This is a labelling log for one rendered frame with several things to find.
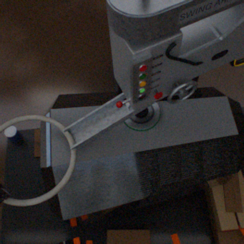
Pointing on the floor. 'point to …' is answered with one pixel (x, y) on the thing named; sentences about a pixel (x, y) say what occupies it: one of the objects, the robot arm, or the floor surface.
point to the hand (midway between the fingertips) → (0, 197)
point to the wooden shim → (37, 142)
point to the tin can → (12, 134)
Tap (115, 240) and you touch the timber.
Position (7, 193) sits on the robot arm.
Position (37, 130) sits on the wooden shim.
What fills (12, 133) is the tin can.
